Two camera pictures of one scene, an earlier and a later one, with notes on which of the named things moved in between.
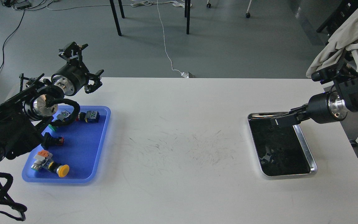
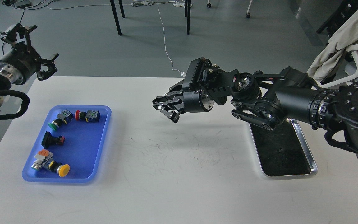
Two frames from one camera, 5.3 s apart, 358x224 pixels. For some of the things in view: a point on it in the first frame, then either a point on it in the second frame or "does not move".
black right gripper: [324, 107] → [198, 101]
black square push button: [48, 141] does not move
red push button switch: [89, 116] does not move
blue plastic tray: [78, 159] does not move
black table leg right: [187, 10] does not move
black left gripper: [75, 75] → [19, 64]
